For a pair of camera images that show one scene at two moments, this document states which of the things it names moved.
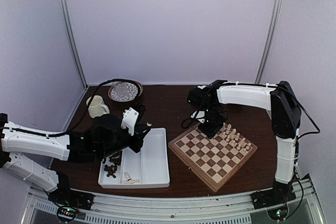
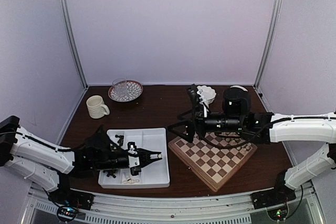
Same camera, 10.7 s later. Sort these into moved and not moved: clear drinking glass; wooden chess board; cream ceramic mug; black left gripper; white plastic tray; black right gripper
Moved: black left gripper; black right gripper
Not moved: white plastic tray; wooden chess board; clear drinking glass; cream ceramic mug
